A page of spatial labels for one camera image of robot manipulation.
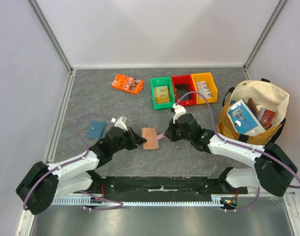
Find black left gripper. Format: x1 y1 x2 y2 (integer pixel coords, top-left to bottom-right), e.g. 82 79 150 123
111 126 147 153

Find gold cards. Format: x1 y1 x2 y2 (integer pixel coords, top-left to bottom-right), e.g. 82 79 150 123
153 86 170 104

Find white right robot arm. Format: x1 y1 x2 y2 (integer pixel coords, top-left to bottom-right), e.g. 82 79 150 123
164 114 298 197

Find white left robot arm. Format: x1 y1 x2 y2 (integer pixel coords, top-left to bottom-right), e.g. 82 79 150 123
16 127 147 215

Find black card in red bin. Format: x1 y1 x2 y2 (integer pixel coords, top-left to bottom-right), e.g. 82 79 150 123
175 84 189 98

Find teal card wallet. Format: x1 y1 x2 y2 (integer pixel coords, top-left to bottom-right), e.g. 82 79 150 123
86 120 106 140

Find white cards in yellow bin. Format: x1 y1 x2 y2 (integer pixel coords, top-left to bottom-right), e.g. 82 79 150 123
196 81 212 98

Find red plastic bin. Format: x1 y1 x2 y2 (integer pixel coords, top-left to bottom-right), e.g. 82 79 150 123
171 74 197 106

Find green plastic bin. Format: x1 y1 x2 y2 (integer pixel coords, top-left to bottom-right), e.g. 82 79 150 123
150 77 175 110

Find orange snack box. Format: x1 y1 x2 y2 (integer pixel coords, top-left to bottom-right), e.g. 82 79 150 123
111 74 144 95

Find yellow plastic bin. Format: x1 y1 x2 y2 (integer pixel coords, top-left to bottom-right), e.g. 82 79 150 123
191 72 218 103

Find blue razor box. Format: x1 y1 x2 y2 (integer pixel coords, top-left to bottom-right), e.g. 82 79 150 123
228 99 266 137

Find brown wallet in bag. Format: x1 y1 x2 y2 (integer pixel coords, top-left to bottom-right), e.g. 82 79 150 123
247 98 258 116

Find red box in bag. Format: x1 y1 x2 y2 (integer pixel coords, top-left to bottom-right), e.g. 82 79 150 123
257 108 276 130

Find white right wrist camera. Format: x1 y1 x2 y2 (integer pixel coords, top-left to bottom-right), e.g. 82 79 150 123
171 103 186 124

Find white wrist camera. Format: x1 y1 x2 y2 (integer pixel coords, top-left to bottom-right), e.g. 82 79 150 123
110 116 130 131
171 103 186 124

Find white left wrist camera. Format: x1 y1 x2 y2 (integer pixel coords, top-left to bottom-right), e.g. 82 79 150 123
110 116 130 131

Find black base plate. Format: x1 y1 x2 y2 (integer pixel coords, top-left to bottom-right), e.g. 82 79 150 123
86 177 248 202

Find slotted cable duct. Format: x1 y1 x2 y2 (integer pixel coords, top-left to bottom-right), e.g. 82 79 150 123
51 194 239 207

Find aluminium corner post right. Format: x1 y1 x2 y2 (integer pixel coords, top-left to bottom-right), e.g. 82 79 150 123
243 0 288 77

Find aluminium corner post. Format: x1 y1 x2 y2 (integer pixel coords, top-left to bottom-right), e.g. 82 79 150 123
27 0 74 74
243 0 288 77

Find aluminium corner post left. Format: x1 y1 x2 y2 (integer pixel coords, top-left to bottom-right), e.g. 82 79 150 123
27 0 74 74

